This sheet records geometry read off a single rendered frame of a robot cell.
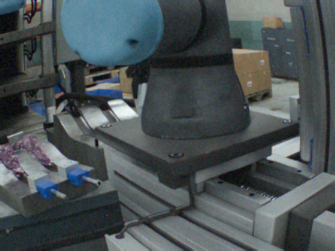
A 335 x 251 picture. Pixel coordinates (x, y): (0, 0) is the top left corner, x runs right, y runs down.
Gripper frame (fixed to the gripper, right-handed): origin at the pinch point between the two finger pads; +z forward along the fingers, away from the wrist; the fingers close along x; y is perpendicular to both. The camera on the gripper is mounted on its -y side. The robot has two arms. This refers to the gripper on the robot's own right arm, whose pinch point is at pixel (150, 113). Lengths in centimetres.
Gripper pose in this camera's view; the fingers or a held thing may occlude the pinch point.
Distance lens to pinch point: 115.3
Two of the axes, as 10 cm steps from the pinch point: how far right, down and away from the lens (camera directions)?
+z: 0.5, 10.0, 0.5
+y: 5.6, 0.1, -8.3
